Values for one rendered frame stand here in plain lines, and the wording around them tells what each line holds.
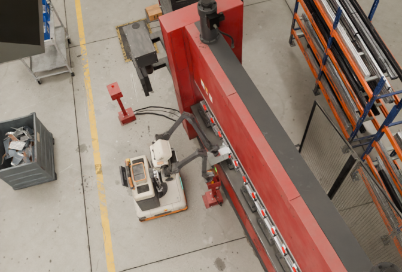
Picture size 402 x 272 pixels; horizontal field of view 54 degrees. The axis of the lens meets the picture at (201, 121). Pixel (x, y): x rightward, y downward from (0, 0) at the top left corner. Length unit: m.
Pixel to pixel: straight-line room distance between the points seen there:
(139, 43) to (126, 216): 2.40
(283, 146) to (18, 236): 4.03
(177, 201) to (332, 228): 2.63
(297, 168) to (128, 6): 5.46
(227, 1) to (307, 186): 2.10
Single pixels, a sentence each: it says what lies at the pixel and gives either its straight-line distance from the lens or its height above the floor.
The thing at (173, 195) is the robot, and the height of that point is 0.28.
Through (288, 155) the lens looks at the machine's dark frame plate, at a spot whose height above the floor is 2.30.
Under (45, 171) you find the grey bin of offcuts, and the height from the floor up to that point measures 0.39.
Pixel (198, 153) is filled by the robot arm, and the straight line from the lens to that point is 4.12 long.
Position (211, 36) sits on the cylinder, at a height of 2.39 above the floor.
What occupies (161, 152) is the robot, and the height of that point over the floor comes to 1.39.
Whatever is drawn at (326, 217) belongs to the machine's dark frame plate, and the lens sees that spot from 3.09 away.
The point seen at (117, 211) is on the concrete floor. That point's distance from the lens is 5.66.
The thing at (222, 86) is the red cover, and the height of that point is 2.30.
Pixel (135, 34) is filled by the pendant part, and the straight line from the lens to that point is 4.57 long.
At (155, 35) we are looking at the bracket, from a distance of 4.84.
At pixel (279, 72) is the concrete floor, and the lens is 6.57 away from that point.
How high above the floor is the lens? 5.18
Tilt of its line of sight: 59 degrees down
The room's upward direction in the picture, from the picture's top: 8 degrees counter-clockwise
